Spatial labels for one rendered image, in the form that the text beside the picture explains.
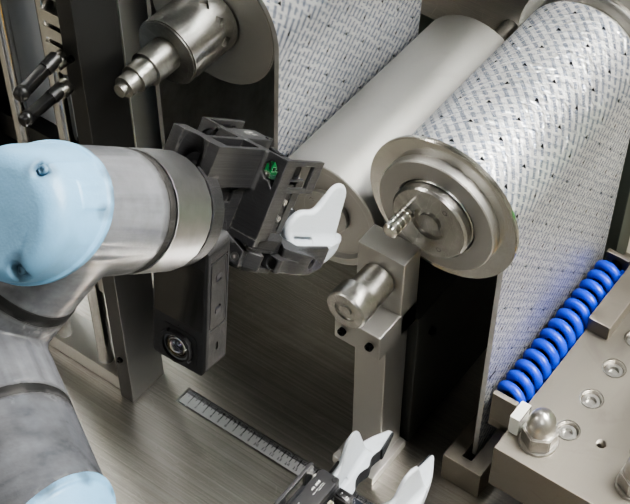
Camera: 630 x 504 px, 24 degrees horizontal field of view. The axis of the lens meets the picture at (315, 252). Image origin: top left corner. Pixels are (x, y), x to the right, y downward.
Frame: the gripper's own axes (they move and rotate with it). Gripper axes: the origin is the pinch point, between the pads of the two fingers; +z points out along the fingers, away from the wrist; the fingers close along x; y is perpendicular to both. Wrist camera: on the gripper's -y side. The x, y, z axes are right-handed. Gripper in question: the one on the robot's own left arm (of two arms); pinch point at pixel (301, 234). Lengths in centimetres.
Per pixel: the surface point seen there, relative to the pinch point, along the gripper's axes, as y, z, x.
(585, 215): 5.1, 39.5, -8.4
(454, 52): 14.2, 35.6, 8.9
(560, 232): 3.4, 33.9, -8.4
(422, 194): 3.9, 16.1, -1.3
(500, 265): 0.5, 21.5, -8.3
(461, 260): -0.6, 21.1, -5.1
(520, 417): -13.1, 31.2, -13.1
